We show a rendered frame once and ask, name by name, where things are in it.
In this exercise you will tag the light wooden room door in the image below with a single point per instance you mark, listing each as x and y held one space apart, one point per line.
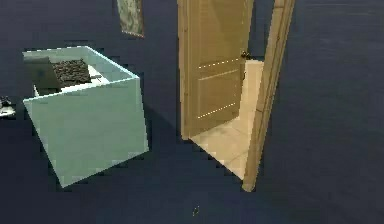
213 66

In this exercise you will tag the pale green cube table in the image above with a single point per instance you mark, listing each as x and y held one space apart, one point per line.
90 133

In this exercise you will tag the dark open laptop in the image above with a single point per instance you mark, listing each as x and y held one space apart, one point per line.
56 75

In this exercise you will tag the small grey white object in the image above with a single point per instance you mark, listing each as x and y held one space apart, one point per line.
5 108

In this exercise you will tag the light wooden door frame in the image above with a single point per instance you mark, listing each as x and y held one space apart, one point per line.
266 100

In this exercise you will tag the framed green wall picture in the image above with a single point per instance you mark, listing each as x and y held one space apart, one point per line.
131 16

